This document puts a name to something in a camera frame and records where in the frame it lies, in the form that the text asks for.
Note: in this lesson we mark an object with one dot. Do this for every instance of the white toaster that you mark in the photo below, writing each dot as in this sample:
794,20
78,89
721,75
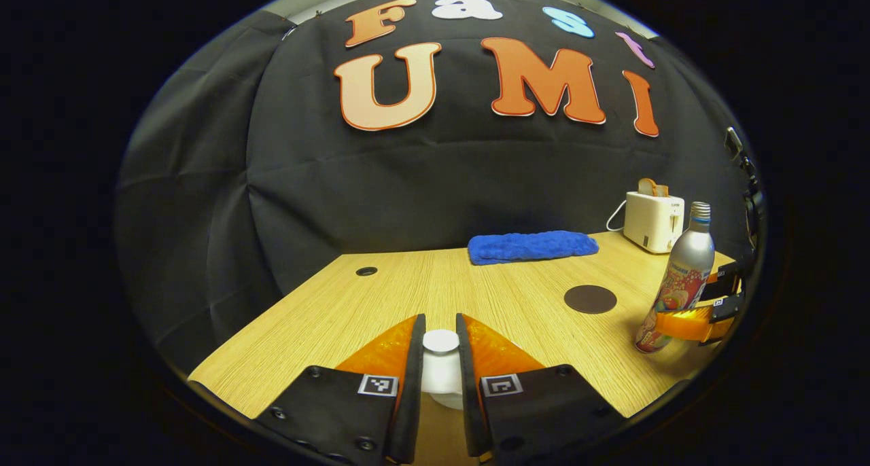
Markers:
651,223

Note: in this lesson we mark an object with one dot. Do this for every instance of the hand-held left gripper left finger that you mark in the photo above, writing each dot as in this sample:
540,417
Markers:
414,384

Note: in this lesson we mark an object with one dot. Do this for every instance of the dark round coaster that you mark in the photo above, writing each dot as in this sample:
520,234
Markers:
590,299

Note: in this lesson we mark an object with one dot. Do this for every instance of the silver water bottle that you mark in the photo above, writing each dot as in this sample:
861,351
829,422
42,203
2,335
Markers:
688,269

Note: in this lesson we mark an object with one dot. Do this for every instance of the white teacup lid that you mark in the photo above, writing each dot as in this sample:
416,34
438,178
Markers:
440,342

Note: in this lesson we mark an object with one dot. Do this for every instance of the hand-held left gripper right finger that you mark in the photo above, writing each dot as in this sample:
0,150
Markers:
467,384

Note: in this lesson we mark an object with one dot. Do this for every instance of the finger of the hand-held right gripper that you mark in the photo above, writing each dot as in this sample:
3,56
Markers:
686,325
722,279

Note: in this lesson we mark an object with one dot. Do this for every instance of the blue towel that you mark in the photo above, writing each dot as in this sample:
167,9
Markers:
530,247

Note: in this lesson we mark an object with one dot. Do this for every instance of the toasted bread slice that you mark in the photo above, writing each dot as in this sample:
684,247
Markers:
647,187
663,190

